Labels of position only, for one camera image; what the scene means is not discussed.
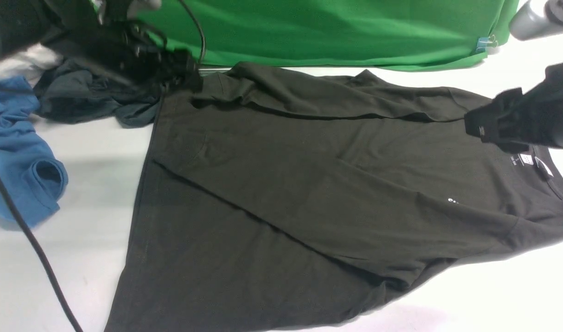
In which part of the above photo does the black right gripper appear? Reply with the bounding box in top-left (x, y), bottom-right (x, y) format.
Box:
top-left (464, 63), bottom-right (563, 154)

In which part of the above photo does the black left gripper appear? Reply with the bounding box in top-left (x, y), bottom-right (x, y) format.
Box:
top-left (56, 23), bottom-right (203, 92)

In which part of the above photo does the dark gray long-sleeve top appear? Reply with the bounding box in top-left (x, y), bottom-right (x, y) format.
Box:
top-left (105, 63), bottom-right (563, 332)

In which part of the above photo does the dark teal crumpled garment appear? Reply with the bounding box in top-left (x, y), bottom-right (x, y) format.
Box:
top-left (34, 59), bottom-right (162, 129)

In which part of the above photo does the blue binder clip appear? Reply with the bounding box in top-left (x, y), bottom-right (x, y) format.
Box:
top-left (475, 35), bottom-right (498, 54)

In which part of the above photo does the white crumpled garment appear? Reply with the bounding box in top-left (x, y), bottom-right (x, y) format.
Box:
top-left (0, 44), bottom-right (64, 87)

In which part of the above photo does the blue crumpled garment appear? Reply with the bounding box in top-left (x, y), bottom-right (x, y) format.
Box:
top-left (0, 76), bottom-right (68, 229)

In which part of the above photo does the green backdrop cloth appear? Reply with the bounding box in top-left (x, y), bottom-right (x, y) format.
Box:
top-left (137, 0), bottom-right (519, 72)

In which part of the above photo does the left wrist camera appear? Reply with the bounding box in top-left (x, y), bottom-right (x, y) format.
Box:
top-left (97, 0), bottom-right (162, 24)

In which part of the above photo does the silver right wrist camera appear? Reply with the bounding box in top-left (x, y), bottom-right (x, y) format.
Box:
top-left (509, 0), bottom-right (563, 41)

